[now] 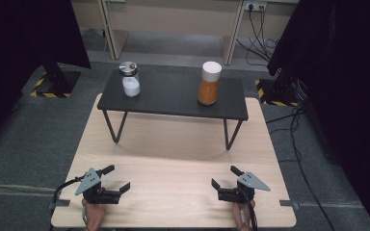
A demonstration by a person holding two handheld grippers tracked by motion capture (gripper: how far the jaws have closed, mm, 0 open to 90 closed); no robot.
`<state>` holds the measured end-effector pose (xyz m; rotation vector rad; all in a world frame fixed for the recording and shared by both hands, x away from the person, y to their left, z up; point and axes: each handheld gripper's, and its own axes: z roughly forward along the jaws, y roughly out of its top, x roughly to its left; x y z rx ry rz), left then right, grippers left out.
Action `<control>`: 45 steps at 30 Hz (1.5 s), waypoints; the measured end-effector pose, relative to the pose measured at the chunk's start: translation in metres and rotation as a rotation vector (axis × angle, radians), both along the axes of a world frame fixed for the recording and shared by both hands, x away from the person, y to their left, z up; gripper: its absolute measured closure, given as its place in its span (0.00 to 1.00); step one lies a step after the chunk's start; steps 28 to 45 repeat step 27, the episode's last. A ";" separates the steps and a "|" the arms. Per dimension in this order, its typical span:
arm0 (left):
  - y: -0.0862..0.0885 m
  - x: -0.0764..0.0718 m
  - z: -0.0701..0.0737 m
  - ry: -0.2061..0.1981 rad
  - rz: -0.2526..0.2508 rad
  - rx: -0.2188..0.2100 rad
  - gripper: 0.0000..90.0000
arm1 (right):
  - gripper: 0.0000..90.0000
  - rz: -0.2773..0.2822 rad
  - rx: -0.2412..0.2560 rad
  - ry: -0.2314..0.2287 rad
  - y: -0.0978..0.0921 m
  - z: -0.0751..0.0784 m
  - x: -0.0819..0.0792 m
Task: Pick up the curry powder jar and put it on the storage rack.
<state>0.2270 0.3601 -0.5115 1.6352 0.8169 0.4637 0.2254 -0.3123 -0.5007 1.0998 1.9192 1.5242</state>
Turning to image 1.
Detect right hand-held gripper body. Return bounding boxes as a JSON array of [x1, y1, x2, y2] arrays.
[[217, 171, 272, 204]]

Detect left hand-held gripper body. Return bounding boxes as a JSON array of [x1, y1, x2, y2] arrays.
[[74, 167, 122, 205]]

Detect orange jar with white lid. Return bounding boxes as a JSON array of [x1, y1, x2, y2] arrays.
[[197, 61, 223, 106]]

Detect glass jar with silver lid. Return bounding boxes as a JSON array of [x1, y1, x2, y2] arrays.
[[119, 61, 142, 98]]

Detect black shelf with metal legs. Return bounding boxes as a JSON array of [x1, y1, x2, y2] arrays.
[[96, 68, 250, 152]]

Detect person's left hand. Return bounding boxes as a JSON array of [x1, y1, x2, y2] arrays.
[[81, 197, 109, 231]]

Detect person's right hand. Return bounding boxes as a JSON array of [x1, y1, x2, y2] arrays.
[[231, 199, 257, 231]]

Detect black stand base striped tape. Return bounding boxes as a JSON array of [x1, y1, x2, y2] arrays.
[[29, 62, 82, 99], [254, 75, 303, 108]]

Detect black curtain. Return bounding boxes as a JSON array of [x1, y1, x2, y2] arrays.
[[267, 0, 370, 231], [0, 0, 93, 152]]

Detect beige wooden desk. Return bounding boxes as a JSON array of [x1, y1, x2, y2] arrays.
[[71, 0, 300, 66]]

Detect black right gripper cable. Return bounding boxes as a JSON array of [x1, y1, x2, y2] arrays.
[[241, 186, 259, 231]]

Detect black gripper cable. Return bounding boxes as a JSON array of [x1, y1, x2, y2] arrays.
[[48, 175, 88, 231], [241, 186, 259, 231]]

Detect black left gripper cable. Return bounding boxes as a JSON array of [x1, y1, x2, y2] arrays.
[[48, 175, 88, 231]]

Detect black floor cables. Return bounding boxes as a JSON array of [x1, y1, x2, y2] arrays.
[[265, 105, 335, 231]]

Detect beige floor cable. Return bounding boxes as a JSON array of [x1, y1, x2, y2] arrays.
[[0, 184, 61, 194]]

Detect black cables at outlet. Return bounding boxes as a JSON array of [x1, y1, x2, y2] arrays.
[[236, 4, 280, 66]]

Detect white wall power outlet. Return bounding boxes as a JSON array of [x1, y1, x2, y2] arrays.
[[243, 0, 268, 13]]

